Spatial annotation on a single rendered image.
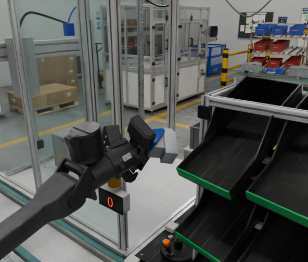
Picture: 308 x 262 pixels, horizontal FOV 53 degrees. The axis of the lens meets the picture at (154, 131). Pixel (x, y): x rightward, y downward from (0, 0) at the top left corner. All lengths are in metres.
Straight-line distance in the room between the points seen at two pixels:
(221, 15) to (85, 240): 11.38
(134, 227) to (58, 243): 0.36
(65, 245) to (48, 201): 0.88
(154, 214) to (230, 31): 10.83
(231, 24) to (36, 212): 11.74
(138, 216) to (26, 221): 1.13
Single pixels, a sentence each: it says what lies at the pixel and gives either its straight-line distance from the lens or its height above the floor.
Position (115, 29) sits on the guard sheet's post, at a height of 1.79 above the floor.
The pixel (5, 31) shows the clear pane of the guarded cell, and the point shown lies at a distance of 2.07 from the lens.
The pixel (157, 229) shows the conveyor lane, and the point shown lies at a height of 0.96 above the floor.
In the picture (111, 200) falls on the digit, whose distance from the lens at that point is 1.13.
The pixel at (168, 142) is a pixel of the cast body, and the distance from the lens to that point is 0.68.
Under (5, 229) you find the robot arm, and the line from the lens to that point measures 0.57.
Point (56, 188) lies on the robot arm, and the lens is 0.57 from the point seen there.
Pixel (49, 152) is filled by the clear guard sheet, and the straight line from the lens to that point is 1.46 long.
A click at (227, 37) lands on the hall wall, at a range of 12.19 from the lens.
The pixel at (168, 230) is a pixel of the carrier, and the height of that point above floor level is 0.98.
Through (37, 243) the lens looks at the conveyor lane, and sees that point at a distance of 1.48.
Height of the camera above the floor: 1.82
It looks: 20 degrees down
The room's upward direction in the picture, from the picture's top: straight up
